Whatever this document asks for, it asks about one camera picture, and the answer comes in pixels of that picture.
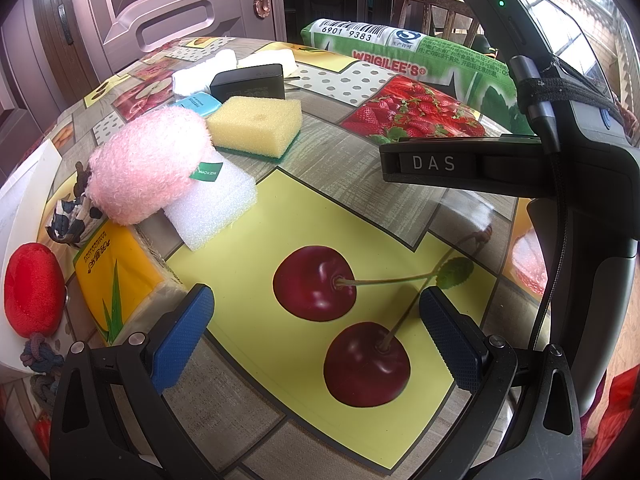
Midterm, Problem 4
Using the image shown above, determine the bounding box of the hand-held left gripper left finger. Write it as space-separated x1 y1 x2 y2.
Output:
49 283 216 480

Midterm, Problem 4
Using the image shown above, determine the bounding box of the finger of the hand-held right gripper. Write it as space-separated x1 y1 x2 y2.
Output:
378 136 543 197

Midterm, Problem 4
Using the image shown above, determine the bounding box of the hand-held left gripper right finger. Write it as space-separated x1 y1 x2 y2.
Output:
419 287 586 480

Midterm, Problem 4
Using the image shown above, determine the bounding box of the yellow tissue pack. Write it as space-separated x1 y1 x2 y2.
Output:
74 221 188 346

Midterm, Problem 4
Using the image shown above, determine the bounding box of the green Wrigley's gum packet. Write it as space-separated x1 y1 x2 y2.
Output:
300 18 526 136

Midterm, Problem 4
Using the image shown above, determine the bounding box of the white foam block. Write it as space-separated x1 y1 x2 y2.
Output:
164 160 258 251

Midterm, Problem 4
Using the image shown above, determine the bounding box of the red plush toy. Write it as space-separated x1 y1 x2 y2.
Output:
4 242 67 337

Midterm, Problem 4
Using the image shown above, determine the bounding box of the black and white plush toy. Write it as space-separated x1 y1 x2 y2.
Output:
45 162 106 248

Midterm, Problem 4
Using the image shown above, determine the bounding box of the pink plush toy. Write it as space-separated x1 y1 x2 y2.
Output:
87 108 217 226

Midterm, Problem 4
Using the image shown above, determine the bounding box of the yellow sponge with green scourer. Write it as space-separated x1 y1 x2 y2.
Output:
206 96 303 163

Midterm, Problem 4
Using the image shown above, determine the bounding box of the white cardboard tray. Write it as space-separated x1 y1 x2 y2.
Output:
0 139 76 376

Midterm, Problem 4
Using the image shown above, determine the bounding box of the light blue tissue pack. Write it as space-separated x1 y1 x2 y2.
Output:
172 91 223 120

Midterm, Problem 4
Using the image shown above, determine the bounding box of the white towel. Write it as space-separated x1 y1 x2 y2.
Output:
171 49 238 96

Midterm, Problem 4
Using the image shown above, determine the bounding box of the fruit printed tablecloth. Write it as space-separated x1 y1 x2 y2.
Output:
0 35 556 480

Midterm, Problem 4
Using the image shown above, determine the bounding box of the wooden chair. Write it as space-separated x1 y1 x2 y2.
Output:
392 0 493 48

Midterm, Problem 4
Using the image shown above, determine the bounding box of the red cloth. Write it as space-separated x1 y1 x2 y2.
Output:
582 365 640 466

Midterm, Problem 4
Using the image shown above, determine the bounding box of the black power adapter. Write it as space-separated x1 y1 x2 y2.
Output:
209 63 286 102

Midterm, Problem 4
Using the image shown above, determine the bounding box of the black braided cable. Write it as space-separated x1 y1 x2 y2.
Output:
507 55 571 356

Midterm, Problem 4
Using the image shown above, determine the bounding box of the knotted rope toy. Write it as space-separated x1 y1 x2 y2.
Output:
20 334 66 403

